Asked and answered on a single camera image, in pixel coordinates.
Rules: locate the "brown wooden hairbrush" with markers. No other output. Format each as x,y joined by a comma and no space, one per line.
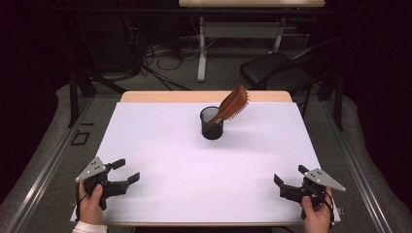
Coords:
233,103

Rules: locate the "person's right hand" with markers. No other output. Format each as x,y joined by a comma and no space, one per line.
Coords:
315,215

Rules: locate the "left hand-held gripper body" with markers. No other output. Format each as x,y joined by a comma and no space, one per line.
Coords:
95,171

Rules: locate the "white board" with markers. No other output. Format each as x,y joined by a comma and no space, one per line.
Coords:
210,181

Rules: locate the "grey metal floor rail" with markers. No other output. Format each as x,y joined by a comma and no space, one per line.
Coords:
45,181
356,174

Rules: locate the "wooden table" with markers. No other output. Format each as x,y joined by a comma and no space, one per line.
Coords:
162,96

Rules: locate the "black folding chair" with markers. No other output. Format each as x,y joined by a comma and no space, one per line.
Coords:
268,66

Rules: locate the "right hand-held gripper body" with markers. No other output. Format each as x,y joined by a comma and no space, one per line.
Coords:
324,181

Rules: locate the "white-framed desk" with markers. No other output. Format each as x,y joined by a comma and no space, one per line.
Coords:
201,48

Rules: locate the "person's left hand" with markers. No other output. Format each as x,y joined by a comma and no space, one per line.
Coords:
90,207

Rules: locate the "black metal stand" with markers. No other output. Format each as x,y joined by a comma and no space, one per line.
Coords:
338,97
74,97

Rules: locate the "black mesh cup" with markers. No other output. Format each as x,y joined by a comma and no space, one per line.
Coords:
213,132

